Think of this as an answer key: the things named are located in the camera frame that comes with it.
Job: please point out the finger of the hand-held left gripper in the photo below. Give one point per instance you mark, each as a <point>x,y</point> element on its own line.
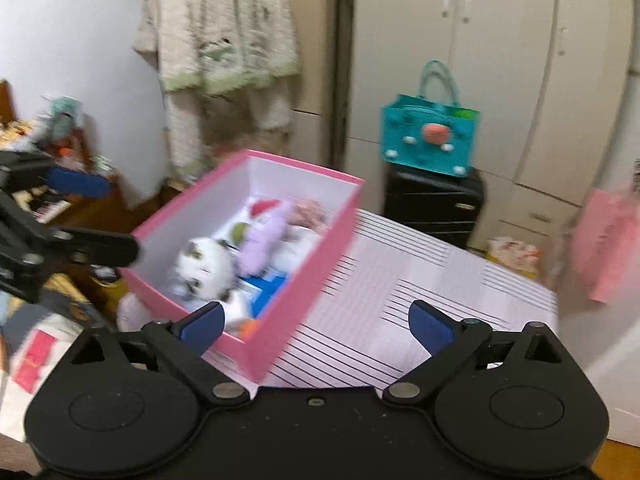
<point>100,250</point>
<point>75,182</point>

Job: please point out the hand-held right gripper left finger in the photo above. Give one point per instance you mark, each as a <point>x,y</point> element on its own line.
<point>202,327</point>

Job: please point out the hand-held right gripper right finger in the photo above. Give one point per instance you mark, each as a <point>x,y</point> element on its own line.
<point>430,327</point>

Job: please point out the orange carrot toy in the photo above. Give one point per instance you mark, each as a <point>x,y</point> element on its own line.
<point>246,331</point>

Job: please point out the white cow plush toy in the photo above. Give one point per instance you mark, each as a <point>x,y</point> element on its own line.
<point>205,265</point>

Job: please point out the blue wet wipes packet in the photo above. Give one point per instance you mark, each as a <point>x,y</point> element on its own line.
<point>267,290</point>

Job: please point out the purple plush toy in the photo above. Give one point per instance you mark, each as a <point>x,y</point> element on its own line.
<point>260,250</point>

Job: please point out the pink cardboard box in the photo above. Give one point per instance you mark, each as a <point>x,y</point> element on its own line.
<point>300,305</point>

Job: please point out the green makeup puff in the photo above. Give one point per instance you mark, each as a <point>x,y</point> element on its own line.
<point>239,234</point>

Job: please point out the white mesh bath sponge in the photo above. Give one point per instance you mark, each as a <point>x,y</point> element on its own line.
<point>297,250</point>

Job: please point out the pink floral scrunchie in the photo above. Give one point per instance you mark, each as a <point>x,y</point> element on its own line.
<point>307,215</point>

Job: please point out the printed plastic bag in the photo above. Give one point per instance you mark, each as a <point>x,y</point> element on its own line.
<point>515,255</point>

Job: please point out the black suitcase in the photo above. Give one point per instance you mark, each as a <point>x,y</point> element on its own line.
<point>430,210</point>

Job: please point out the beige canvas tote bag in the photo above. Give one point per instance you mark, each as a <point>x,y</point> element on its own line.
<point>146,35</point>

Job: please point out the white door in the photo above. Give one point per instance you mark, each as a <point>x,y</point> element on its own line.
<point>620,360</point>

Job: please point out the pink paper bag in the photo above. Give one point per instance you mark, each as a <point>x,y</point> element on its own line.
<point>605,245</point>

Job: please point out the teal felt handbag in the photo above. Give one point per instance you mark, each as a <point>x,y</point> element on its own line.
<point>405,130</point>

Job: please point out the fluffy white pajama set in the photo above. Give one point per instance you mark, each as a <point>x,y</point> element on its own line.
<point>220,25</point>

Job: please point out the beige tall cabinet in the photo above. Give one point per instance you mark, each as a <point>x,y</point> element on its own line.
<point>315,60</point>

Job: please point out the beige wardrobe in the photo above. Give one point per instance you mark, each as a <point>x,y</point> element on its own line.
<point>500,60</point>

